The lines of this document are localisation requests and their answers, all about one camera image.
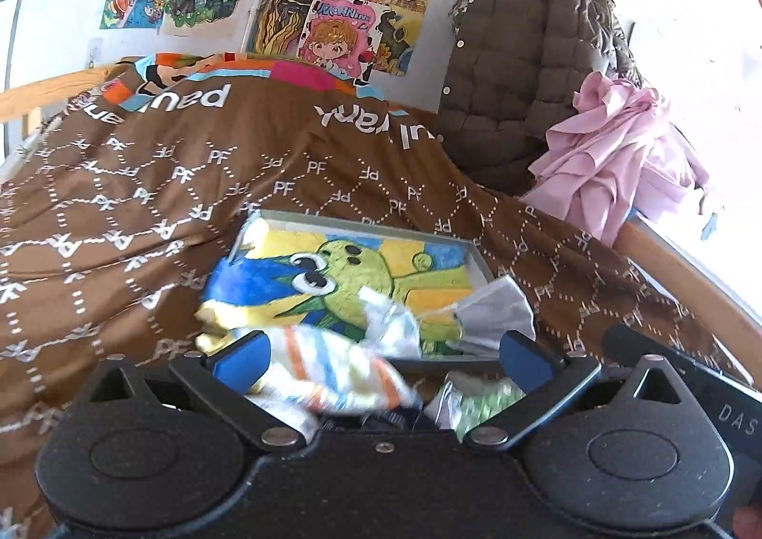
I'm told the striped sock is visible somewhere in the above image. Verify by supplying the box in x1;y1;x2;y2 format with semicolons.
244;325;421;439

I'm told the grey face mask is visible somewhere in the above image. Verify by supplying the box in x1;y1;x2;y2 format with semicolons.
452;277;537;358

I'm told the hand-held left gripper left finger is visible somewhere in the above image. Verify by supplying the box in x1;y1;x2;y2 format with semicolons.
77;329;303;453

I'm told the colourful cartoon storage box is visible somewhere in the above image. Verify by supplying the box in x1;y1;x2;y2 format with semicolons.
202;220;477;358

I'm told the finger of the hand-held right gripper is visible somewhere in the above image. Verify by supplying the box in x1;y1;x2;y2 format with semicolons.
602;323;746;392

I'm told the pink cloth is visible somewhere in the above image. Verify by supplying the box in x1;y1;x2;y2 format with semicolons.
527;71;712;248

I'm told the dark cartoon painting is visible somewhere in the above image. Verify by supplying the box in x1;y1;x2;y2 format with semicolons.
372;9;421;77

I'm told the white crinkled plastic wrapper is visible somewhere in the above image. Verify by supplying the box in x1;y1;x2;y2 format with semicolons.
357;286;425;358

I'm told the fish and seaweed painting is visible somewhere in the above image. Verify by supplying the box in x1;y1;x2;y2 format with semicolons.
247;0;358;60

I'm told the yellow cloth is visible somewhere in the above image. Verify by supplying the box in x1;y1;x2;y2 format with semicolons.
195;301;240;355

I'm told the green patterned bag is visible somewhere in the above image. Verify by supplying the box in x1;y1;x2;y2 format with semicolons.
425;371;528;436

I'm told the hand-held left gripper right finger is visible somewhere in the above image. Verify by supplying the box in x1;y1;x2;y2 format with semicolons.
463;329;696;452

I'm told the pink chibi boy poster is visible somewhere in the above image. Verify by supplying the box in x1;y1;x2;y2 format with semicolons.
296;0;382;88

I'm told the brown printed blanket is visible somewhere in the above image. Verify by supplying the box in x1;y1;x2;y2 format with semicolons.
0;54;751;539

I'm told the brown quilted jacket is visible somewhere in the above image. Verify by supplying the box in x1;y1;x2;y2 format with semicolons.
437;0;644;198

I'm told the shallow grey box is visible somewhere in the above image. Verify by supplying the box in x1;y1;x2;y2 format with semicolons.
229;209;496;364

